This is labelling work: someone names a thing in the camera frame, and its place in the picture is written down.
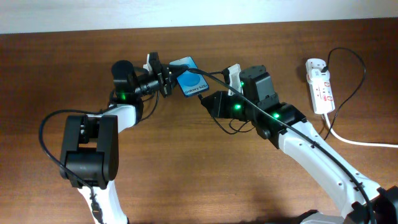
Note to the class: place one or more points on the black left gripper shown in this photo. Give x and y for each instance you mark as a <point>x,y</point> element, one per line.
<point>164,77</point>

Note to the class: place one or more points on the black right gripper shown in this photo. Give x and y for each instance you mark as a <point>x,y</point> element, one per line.
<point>221,104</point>

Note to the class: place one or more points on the blue Galaxy smartphone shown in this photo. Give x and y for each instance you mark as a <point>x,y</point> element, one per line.
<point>190,83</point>

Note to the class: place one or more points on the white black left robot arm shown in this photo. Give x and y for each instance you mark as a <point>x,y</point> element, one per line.
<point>90,147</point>

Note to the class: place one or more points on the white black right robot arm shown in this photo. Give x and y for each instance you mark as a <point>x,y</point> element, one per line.
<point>250,96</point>

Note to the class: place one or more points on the white USB charger adapter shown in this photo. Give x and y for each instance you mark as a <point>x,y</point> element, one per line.
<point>316,75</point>

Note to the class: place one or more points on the white power strip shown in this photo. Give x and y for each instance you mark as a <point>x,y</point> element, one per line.
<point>320,92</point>

